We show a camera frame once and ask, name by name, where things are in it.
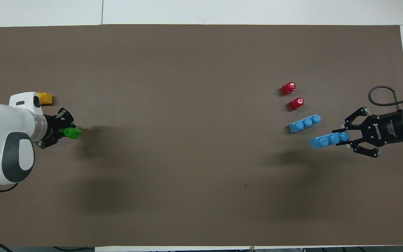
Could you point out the blue three-stud toy block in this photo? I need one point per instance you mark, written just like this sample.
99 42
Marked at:
324 141
304 123

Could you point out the green two-stud toy block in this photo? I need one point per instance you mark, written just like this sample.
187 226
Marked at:
71 133

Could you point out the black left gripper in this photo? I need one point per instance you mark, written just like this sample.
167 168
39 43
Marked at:
52 127

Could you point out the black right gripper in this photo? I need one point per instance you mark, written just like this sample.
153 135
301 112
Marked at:
387 127

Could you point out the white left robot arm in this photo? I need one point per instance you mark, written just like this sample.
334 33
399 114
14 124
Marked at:
2 126

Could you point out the brown paper table mat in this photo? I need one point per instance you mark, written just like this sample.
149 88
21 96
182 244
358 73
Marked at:
201 70

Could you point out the yellow two-stud toy block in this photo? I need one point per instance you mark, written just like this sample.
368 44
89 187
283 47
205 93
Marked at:
46 98

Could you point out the red one-stud toy block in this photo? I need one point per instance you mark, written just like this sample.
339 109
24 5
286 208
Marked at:
295 104
287 89

